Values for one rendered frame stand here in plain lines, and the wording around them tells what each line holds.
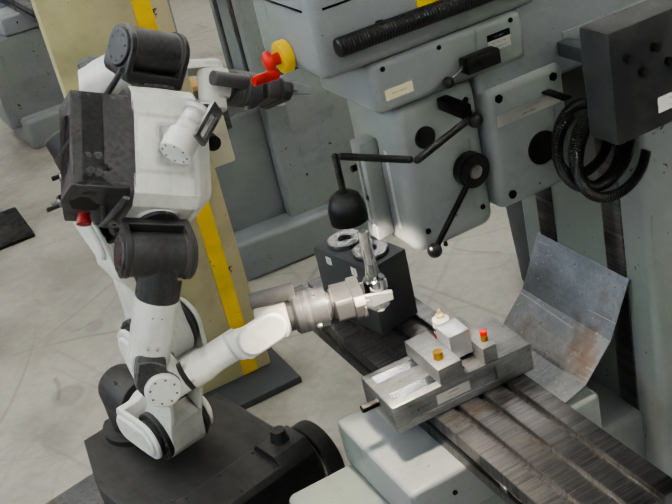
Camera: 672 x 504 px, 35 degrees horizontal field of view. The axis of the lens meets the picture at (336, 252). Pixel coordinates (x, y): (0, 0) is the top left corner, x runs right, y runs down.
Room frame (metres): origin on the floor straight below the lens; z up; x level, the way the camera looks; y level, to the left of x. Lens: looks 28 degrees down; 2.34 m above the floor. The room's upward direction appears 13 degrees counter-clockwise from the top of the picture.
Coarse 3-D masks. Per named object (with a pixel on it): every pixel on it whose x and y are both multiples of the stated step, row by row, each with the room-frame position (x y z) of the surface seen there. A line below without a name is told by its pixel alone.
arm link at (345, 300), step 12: (312, 288) 1.97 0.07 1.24; (336, 288) 1.98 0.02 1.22; (348, 288) 1.97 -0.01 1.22; (360, 288) 1.95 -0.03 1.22; (312, 300) 1.93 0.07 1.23; (324, 300) 1.93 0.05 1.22; (336, 300) 1.93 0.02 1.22; (348, 300) 1.92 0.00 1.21; (360, 300) 1.91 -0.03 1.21; (312, 312) 1.92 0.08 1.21; (324, 312) 1.92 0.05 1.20; (336, 312) 1.92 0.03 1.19; (348, 312) 1.92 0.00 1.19; (360, 312) 1.90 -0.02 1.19; (312, 324) 1.91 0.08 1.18; (324, 324) 1.92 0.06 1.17
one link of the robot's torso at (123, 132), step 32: (96, 96) 2.07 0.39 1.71; (128, 96) 2.09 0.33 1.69; (160, 96) 2.12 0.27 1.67; (192, 96) 2.15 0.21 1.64; (64, 128) 2.07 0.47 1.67; (96, 128) 2.03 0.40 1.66; (128, 128) 2.05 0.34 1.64; (160, 128) 2.07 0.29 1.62; (64, 160) 2.20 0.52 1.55; (96, 160) 1.98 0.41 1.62; (128, 160) 2.00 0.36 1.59; (160, 160) 2.02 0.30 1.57; (192, 160) 2.05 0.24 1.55; (64, 192) 1.98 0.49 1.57; (96, 192) 1.98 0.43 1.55; (128, 192) 1.97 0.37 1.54; (160, 192) 1.98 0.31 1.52; (192, 192) 2.00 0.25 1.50; (96, 224) 2.15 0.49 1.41
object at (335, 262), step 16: (336, 240) 2.39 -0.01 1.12; (352, 240) 2.37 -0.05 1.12; (320, 256) 2.39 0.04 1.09; (336, 256) 2.33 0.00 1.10; (352, 256) 2.31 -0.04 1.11; (384, 256) 2.27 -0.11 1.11; (400, 256) 2.28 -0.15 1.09; (320, 272) 2.40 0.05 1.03; (336, 272) 2.34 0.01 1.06; (352, 272) 2.28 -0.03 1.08; (384, 272) 2.25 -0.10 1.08; (400, 272) 2.27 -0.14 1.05; (400, 288) 2.27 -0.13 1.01; (400, 304) 2.26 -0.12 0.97; (368, 320) 2.26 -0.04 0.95; (384, 320) 2.23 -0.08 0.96; (400, 320) 2.26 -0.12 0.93
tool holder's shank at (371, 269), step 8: (360, 232) 1.96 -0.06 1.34; (368, 232) 1.96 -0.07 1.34; (360, 240) 1.96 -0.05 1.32; (368, 240) 1.96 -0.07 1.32; (368, 248) 1.96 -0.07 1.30; (368, 256) 1.96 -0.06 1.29; (368, 264) 1.96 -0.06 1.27; (376, 264) 1.96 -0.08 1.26; (368, 272) 1.96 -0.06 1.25; (376, 272) 1.96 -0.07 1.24
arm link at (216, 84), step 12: (204, 72) 2.44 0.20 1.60; (216, 72) 2.40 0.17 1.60; (228, 72) 2.43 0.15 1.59; (240, 72) 2.48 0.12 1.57; (204, 84) 2.43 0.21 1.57; (216, 84) 2.39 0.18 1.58; (228, 84) 2.41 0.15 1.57; (240, 84) 2.42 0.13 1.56; (204, 96) 2.41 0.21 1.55; (216, 96) 2.41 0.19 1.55; (228, 96) 2.42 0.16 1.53; (240, 96) 2.44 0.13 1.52
